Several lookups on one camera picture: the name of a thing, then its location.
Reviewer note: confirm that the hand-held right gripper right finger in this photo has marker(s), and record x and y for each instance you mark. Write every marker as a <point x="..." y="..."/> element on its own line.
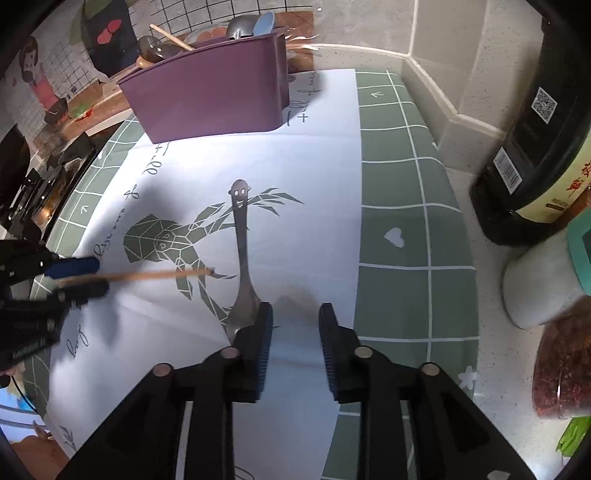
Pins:
<point x="325" y="346"/>

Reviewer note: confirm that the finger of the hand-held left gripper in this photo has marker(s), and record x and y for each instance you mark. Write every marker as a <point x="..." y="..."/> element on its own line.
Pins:
<point x="74" y="266"/>
<point x="85" y="291"/>

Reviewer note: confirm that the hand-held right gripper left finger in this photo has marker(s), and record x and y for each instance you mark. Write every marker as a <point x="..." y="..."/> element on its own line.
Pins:
<point x="264" y="341"/>

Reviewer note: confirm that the purple plastic utensil container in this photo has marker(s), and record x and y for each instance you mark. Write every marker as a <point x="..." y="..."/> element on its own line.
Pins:
<point x="207" y="97"/>

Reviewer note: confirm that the black gas stove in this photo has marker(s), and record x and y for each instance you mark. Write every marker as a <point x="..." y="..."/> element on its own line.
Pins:
<point x="41" y="184"/>

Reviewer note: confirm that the green white printed placemat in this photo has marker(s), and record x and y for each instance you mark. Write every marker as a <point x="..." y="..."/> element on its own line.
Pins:
<point x="397" y="194"/>

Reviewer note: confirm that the white jar with teal lid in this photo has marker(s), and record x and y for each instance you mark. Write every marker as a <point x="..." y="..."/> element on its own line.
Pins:
<point x="540" y="286"/>

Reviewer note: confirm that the clear jar of red chili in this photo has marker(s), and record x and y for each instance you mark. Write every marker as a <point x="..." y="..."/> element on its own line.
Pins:
<point x="565" y="369"/>

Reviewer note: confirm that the green leafy packet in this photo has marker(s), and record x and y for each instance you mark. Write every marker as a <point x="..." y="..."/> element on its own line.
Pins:
<point x="572" y="436"/>

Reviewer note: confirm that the dark sauce bottle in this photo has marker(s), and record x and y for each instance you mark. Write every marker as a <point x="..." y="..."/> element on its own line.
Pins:
<point x="540" y="152"/>

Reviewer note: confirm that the light blue plastic spoon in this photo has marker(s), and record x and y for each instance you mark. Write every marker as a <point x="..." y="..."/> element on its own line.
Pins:
<point x="264" y="23"/>

